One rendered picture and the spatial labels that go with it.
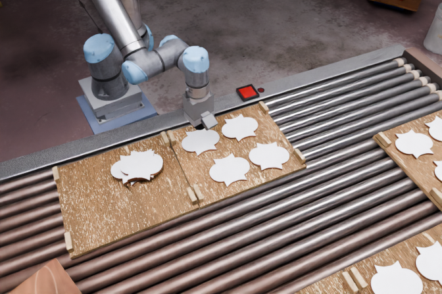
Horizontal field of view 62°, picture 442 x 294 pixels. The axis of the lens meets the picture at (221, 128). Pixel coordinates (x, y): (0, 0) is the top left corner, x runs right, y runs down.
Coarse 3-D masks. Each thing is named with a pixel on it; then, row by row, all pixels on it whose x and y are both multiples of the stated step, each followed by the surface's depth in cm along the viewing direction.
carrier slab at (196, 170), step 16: (240, 112) 149; (256, 112) 149; (192, 128) 143; (272, 128) 144; (176, 144) 138; (224, 144) 138; (240, 144) 138; (256, 144) 138; (288, 144) 138; (192, 160) 133; (208, 160) 133; (288, 160) 133; (192, 176) 128; (208, 176) 128; (256, 176) 128; (272, 176) 129; (208, 192) 124; (224, 192) 124; (240, 192) 125
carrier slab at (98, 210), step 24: (144, 144) 138; (72, 168) 130; (96, 168) 130; (168, 168) 131; (72, 192) 124; (96, 192) 124; (120, 192) 124; (144, 192) 124; (168, 192) 124; (72, 216) 118; (96, 216) 118; (120, 216) 118; (144, 216) 118; (168, 216) 118; (96, 240) 113
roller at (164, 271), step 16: (384, 176) 131; (400, 176) 132; (336, 192) 128; (352, 192) 126; (368, 192) 129; (304, 208) 122; (320, 208) 123; (272, 224) 118; (288, 224) 119; (224, 240) 115; (240, 240) 115; (256, 240) 117; (192, 256) 111; (208, 256) 112; (144, 272) 108; (160, 272) 108; (176, 272) 109; (112, 288) 105; (128, 288) 105
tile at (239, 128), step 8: (224, 120) 146; (232, 120) 145; (240, 120) 145; (248, 120) 145; (224, 128) 142; (232, 128) 142; (240, 128) 142; (248, 128) 142; (256, 128) 142; (224, 136) 140; (232, 136) 139; (240, 136) 139; (248, 136) 140
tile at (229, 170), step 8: (216, 160) 132; (224, 160) 132; (232, 160) 132; (240, 160) 132; (216, 168) 129; (224, 168) 129; (232, 168) 129; (240, 168) 129; (248, 168) 129; (216, 176) 127; (224, 176) 127; (232, 176) 127; (240, 176) 127
